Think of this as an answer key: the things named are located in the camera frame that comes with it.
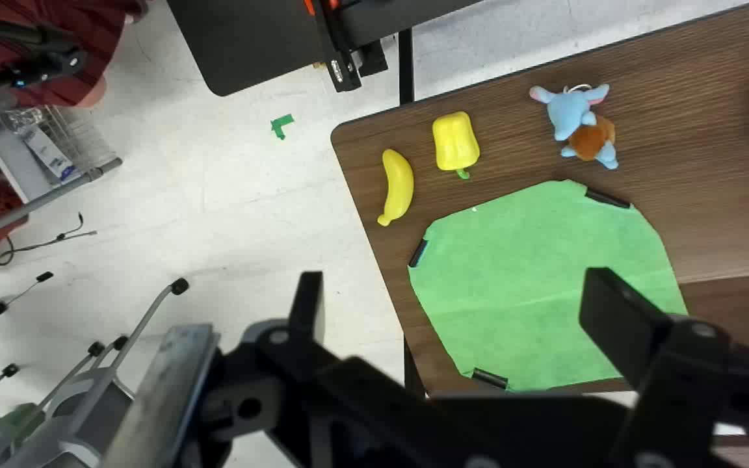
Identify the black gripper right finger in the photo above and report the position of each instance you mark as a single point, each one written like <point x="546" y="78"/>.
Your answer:
<point x="622" y="322"/>

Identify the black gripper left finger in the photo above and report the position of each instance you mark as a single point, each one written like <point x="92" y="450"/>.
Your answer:
<point x="306" y="307"/>

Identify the blue plush doll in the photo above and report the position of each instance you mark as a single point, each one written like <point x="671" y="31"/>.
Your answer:
<point x="579" y="126"/>

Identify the green cloth mat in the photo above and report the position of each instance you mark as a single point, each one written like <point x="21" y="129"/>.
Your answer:
<point x="503" y="282"/>

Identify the yellow toy banana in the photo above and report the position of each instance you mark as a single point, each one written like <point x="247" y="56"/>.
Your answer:
<point x="401" y="185"/>

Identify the green floor tape marker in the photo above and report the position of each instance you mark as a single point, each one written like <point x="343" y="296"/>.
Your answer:
<point x="278" y="126"/>

